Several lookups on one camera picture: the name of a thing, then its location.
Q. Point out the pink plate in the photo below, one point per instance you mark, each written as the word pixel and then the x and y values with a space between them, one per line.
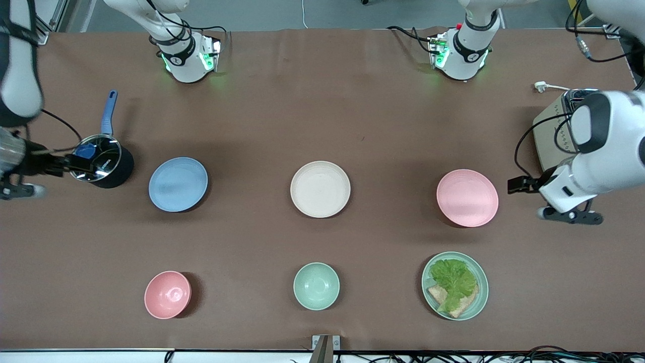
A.
pixel 467 198

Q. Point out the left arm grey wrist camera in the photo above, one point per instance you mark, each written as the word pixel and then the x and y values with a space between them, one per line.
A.
pixel 574 217

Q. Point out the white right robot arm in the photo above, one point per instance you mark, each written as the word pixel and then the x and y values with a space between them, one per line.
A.
pixel 185 64

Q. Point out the aluminium frame profile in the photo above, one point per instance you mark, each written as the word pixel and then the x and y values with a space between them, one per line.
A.
pixel 50 22
pixel 611 31

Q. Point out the grey metal bracket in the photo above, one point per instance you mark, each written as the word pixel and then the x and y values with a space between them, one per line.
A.
pixel 325 349

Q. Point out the green lettuce leaf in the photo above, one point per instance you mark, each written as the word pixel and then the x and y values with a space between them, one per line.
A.
pixel 453 280

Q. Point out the beige chrome toaster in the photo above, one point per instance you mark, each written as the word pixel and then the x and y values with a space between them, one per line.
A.
pixel 546 136

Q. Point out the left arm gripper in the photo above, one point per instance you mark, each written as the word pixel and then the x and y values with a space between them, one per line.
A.
pixel 543 180

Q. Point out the blue plate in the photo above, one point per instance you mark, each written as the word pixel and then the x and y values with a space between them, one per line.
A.
pixel 177 184

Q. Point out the green bowl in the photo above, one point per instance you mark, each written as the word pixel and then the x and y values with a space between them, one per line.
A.
pixel 316 286

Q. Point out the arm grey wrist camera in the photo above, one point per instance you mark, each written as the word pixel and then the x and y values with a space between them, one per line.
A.
pixel 574 217
pixel 22 191

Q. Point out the brown bread slice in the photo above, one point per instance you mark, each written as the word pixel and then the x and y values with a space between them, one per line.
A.
pixel 466 305

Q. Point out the beige plate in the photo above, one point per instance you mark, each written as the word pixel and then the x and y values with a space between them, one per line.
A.
pixel 320 189

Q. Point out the pink bowl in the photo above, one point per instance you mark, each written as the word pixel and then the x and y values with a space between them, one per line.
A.
pixel 167 295

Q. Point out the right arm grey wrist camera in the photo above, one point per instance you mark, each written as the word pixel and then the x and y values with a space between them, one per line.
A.
pixel 22 191

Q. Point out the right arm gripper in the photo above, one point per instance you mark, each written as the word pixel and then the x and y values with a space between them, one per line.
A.
pixel 36 164

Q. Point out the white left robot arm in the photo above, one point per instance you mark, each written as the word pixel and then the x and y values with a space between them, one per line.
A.
pixel 616 146

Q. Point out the green plate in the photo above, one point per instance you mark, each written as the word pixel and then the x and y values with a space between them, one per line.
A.
pixel 482 292

